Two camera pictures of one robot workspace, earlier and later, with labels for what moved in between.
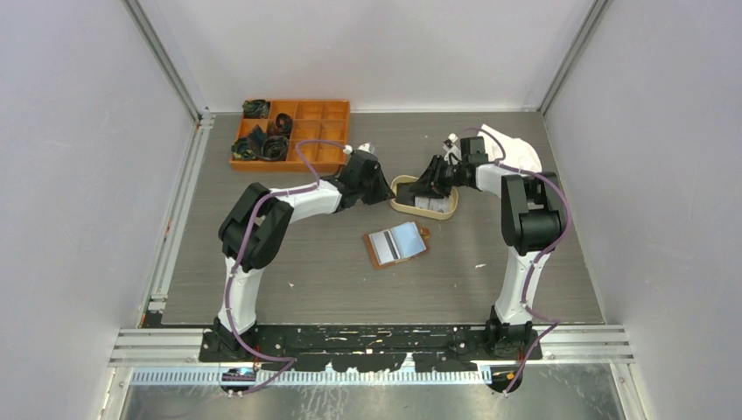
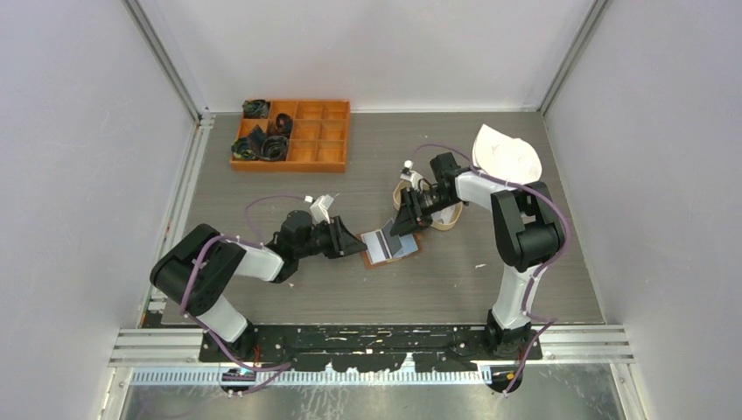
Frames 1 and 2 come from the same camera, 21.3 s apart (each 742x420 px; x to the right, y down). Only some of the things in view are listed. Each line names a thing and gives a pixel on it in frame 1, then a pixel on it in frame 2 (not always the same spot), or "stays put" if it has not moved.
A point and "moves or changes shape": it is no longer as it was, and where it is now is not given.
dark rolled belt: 249,148 stays put
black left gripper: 384,192 → 342,241
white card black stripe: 384,248 moves or changes shape
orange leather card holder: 396,244 stays put
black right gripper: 430,183 → 411,215
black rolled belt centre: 283,124 stays put
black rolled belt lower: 275,148 stays put
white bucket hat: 518,152 stays put
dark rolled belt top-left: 255,108 stays put
